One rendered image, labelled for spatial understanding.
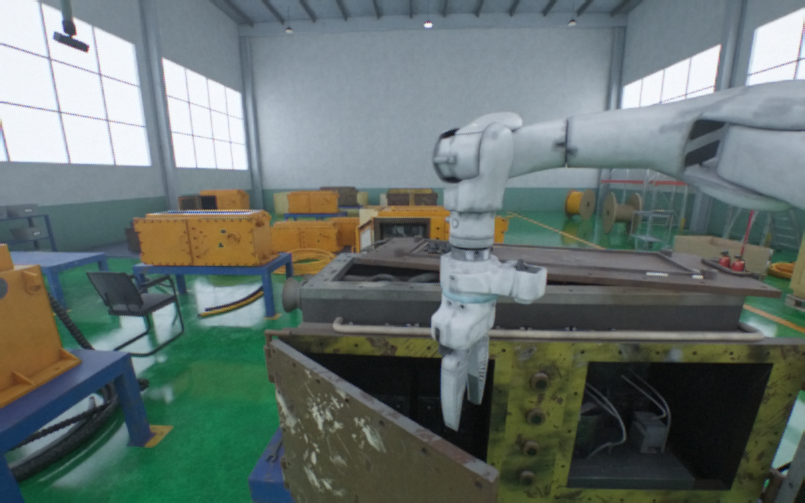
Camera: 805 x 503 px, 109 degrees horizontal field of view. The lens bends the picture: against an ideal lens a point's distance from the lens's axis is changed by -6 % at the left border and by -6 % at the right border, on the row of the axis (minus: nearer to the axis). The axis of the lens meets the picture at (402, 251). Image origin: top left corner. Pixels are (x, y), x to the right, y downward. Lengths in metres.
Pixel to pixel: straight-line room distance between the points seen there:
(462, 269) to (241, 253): 3.81
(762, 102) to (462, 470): 0.56
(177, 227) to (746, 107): 4.49
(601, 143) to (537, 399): 0.77
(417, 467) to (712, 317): 0.93
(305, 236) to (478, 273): 6.89
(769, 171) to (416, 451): 0.59
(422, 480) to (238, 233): 3.67
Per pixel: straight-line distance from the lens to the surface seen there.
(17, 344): 2.56
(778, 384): 1.36
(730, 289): 1.25
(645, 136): 0.43
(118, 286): 3.85
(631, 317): 1.10
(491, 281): 0.39
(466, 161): 0.39
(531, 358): 0.95
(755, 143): 0.41
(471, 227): 0.39
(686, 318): 1.19
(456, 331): 0.41
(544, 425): 1.09
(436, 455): 0.61
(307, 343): 0.96
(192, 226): 4.41
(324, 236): 7.06
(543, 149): 0.43
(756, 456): 1.49
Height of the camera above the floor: 1.66
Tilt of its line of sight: 13 degrees down
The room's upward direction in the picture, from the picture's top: straight up
